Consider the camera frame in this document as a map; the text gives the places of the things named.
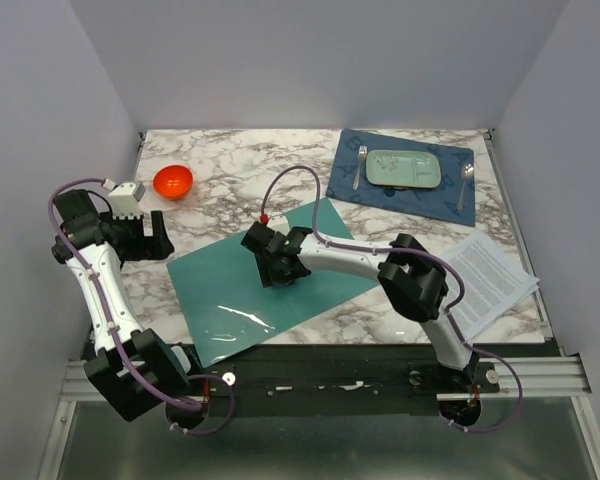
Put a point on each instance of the aluminium frame rail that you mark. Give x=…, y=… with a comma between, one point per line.
x=537, y=377

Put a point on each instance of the light green rectangular plate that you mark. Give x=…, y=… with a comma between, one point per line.
x=403, y=169

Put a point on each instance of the blue patterned placemat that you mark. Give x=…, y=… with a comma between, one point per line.
x=439, y=203

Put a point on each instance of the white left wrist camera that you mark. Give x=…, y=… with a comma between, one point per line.
x=125, y=200

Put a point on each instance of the orange plastic bowl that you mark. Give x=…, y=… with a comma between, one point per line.
x=173, y=182

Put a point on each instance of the black mounting base rail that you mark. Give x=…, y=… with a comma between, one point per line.
x=339, y=380

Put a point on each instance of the teal plastic file folder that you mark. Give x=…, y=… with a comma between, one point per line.
x=231, y=304

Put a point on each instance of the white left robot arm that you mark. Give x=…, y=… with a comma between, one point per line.
x=133, y=368

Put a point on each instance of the printed paper stack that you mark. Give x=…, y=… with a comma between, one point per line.
x=494, y=282

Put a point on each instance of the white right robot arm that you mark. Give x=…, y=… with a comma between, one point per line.
x=413, y=280

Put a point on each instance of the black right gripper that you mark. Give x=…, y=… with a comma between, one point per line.
x=263, y=265

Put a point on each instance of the silver spoon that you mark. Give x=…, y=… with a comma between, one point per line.
x=466, y=175

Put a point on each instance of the silver fork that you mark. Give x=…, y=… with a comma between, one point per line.
x=361, y=157

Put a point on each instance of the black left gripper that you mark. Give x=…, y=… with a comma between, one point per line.
x=157, y=246

